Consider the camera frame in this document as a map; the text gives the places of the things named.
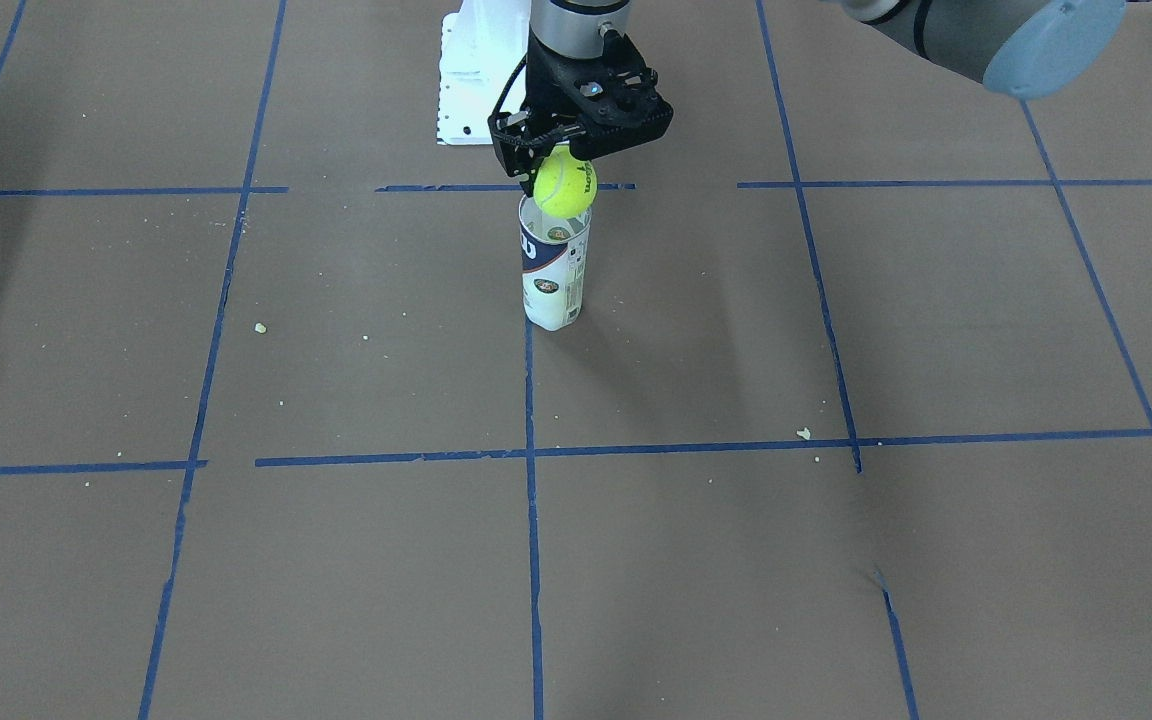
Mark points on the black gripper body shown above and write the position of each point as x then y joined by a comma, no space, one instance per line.
542,101

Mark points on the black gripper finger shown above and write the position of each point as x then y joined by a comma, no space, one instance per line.
521,160

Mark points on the yellow-green tennis ball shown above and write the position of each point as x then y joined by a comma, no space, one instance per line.
564,187

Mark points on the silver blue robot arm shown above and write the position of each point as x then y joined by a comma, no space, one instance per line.
1021,49

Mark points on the white tennis ball can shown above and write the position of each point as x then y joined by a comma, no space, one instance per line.
553,254

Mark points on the blue tape strip lengthwise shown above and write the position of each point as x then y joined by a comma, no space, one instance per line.
533,540

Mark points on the blue tape strip crosswise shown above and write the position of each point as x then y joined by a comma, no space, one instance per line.
701,448

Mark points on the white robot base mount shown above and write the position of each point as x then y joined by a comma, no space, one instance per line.
482,44

